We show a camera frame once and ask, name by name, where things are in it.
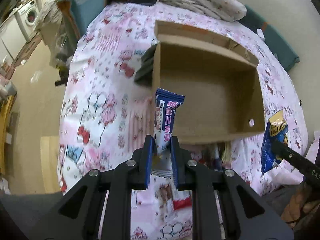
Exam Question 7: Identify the teal cushion on right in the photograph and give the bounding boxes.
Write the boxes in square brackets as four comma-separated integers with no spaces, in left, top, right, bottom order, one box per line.
[239,5,300,72]

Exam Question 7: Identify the dark cloth beside box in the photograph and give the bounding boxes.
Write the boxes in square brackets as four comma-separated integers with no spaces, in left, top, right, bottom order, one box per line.
[134,44,157,87]

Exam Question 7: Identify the person's right hand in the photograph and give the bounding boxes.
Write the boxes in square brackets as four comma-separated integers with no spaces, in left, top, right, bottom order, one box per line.
[281,182,319,231]

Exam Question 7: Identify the blue white snack bar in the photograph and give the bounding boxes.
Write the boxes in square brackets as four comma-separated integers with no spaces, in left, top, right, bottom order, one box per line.
[153,88,185,155]

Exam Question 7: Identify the brown cardboard box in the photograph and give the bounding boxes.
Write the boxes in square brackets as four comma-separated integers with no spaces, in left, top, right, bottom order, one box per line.
[152,20,265,145]

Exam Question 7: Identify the blue yellow snack bag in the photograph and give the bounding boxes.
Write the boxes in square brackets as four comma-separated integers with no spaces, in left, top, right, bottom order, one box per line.
[260,110,289,174]

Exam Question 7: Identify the pink cartoon bed sheet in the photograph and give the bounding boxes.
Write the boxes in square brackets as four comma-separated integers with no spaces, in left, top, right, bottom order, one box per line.
[57,3,308,239]

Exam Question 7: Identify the white washing machine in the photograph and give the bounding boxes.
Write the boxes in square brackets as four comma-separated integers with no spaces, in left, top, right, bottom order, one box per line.
[15,0,39,43]

